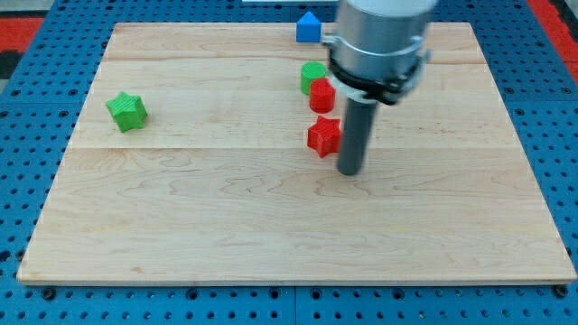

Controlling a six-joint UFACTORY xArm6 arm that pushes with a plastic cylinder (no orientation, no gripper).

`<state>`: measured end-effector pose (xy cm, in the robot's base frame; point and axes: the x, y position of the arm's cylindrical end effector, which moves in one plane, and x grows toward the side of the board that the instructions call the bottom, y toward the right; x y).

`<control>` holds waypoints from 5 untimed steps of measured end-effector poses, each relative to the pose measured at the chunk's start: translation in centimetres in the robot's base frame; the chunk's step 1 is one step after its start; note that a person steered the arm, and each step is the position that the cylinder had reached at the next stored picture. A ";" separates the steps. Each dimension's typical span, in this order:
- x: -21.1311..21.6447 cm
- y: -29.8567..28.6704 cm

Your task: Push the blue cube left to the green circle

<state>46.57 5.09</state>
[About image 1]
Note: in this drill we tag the red star block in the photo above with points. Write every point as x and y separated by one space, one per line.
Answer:
324 136

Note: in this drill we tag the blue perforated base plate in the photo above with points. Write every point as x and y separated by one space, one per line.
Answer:
41 103

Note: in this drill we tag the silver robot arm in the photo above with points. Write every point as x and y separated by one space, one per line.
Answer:
376 50

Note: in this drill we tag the red cylinder block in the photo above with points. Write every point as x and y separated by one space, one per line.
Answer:
322 96

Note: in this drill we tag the blue pentagon block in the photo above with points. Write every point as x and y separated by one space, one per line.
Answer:
308 29

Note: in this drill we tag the green star block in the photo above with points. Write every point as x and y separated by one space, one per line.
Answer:
128 111

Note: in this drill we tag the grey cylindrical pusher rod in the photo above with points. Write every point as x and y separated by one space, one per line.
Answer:
358 121

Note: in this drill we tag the light wooden board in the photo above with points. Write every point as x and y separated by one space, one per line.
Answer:
219 187

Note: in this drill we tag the green cylinder block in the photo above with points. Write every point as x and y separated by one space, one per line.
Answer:
310 71

